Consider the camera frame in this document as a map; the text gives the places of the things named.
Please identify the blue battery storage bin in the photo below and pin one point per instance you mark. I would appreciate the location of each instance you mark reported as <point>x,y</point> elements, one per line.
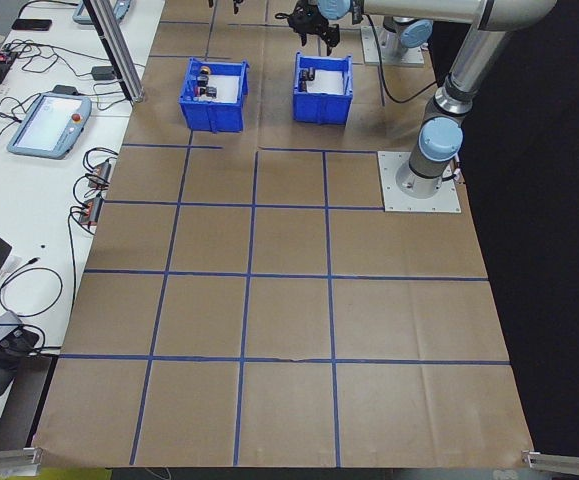
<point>319,110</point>

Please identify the blue switch storage bin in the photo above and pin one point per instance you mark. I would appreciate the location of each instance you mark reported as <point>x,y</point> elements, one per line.
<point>214,117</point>

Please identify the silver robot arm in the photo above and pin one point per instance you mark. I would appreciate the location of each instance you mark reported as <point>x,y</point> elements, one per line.
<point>414,35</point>
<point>469,65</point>

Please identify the white foam sheet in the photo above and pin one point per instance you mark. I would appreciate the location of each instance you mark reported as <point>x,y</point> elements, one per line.
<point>226,87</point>
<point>329,82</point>

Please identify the blue grey teach pendant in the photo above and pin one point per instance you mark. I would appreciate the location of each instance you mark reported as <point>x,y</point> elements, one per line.
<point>44,125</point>
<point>124,7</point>

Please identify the black power adapter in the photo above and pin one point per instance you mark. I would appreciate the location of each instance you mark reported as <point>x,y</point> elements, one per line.
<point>66,90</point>
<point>103,74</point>

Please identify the black smartphone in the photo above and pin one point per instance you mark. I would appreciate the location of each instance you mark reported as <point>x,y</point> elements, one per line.
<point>31,24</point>

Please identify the white desk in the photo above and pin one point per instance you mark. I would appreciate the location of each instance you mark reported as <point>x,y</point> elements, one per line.
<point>29,200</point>

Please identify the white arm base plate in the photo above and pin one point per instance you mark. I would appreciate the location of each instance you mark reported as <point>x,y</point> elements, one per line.
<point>444,200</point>
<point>369,50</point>

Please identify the tall aluminium camera post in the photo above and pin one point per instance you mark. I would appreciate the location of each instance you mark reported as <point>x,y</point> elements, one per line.
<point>119,55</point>

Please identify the aluminium frame profile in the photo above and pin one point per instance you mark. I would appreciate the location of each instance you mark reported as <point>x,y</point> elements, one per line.
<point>4,457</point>
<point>569,460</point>

